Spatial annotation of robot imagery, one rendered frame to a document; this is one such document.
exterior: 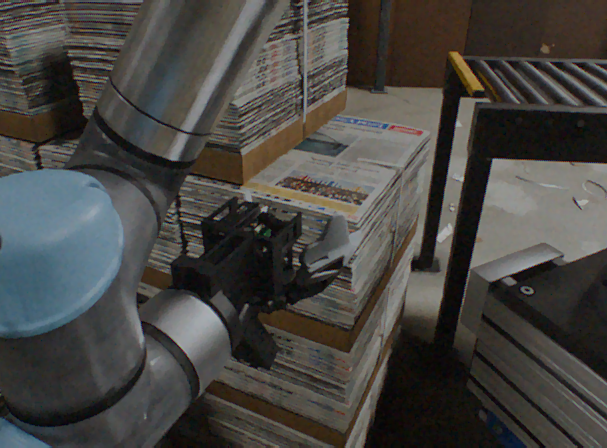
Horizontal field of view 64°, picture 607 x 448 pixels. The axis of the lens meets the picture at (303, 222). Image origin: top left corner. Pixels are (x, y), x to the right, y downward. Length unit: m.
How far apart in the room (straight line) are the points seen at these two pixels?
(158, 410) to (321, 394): 0.54
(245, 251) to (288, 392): 0.51
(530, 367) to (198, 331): 0.41
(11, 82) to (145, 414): 0.70
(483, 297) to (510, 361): 0.08
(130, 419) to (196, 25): 0.22
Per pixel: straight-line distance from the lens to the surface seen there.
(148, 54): 0.31
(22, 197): 0.26
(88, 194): 0.25
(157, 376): 0.33
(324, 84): 0.87
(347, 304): 0.68
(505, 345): 0.65
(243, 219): 0.42
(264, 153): 0.71
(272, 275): 0.40
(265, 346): 0.47
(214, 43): 0.30
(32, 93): 0.92
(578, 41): 4.62
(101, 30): 0.76
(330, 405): 0.85
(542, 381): 0.64
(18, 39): 0.91
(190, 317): 0.35
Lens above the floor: 1.13
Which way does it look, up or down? 31 degrees down
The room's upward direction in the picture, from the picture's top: straight up
